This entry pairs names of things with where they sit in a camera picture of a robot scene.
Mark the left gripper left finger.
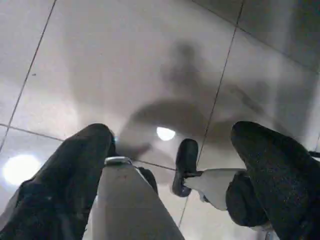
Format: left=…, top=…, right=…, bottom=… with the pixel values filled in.
left=0, top=123, right=116, bottom=240

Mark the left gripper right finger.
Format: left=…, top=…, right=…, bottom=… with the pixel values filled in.
left=232, top=121, right=320, bottom=240

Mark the white threaded table leg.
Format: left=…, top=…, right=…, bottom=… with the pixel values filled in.
left=86, top=155, right=186, bottom=240

